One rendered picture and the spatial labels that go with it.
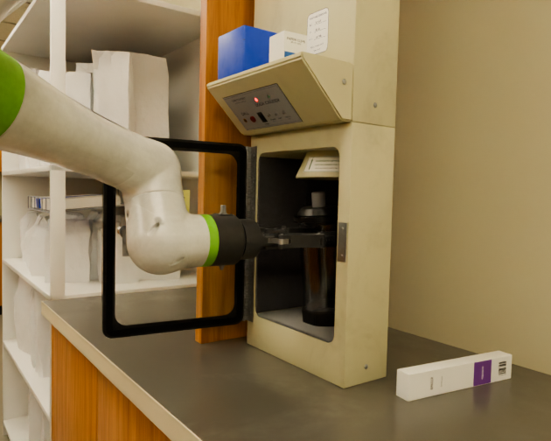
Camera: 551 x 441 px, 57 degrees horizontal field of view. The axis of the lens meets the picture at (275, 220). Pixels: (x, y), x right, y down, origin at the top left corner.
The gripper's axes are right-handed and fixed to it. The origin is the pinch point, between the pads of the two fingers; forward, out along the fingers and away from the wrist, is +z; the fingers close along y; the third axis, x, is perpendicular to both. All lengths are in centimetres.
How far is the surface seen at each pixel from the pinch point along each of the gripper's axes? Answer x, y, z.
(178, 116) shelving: -44, 145, 35
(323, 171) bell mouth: -13.2, -5.1, -3.9
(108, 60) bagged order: -57, 115, -8
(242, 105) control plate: -26.1, 8.5, -14.1
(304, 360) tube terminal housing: 23.6, -4.4, -6.3
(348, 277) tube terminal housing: 5.8, -15.3, -6.0
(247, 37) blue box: -38.0, 3.5, -16.6
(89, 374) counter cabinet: 37, 45, -33
